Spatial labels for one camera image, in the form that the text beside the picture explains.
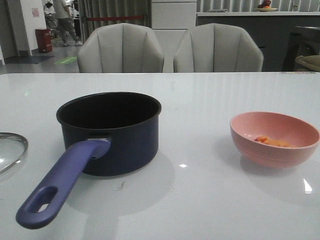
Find left beige upholstered chair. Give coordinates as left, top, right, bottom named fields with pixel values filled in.
left=77, top=23, right=164, bottom=73

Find right beige upholstered chair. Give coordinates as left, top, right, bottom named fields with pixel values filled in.
left=173, top=23, right=264, bottom=73

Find orange ham slices pile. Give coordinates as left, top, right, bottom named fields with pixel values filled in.
left=254, top=135, right=295, bottom=148

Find person in grey trousers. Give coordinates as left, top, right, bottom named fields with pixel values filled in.
left=53, top=0, right=83, bottom=47

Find fruit plate on counter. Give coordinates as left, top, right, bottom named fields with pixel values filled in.
left=255, top=0, right=278, bottom=12

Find pink bowl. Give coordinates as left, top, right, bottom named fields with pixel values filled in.
left=230, top=111, right=320, bottom=168

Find olive cushion seat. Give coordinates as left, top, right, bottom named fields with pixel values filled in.
left=295, top=55, right=320, bottom=72

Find grey counter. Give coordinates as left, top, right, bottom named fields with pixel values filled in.
left=196, top=11, right=320, bottom=72

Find beige upholstered chair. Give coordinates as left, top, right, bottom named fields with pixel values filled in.
left=173, top=23, right=264, bottom=73
left=77, top=23, right=164, bottom=73

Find red trash bin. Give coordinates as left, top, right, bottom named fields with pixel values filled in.
left=35, top=28, right=53, bottom=53

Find white cabinet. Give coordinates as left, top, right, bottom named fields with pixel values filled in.
left=151, top=0, right=197, bottom=73

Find red barrier tape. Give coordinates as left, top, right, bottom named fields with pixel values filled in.
left=85, top=15, right=147, bottom=22

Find glass pot lid purple knob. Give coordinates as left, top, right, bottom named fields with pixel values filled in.
left=0, top=132, right=29, bottom=175

